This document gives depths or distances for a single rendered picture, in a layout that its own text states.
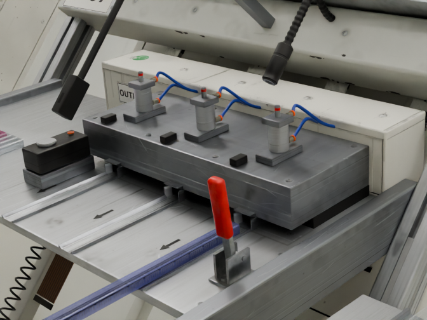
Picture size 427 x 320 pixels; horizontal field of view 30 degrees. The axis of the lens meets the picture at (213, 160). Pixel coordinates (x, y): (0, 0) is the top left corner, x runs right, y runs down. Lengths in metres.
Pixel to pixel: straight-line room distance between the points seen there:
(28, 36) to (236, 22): 1.20
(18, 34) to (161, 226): 1.42
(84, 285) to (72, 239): 2.40
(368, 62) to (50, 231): 0.41
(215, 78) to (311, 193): 0.30
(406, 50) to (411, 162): 0.13
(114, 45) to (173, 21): 2.54
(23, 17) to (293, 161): 1.48
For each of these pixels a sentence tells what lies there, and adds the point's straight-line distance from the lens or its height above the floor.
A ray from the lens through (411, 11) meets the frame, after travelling 0.96.
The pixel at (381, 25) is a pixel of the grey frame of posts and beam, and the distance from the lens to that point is 0.98.
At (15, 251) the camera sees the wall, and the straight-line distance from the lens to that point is 3.62.
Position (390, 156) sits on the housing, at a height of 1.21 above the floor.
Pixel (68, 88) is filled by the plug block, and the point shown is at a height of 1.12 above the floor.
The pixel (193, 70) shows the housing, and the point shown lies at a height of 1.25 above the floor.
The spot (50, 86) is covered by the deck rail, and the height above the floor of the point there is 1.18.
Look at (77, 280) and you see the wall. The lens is 3.28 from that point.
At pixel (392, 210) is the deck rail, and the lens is 0.87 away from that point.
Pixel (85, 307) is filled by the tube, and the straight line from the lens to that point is 0.71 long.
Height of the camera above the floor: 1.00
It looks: 8 degrees up
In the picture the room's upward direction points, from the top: 25 degrees clockwise
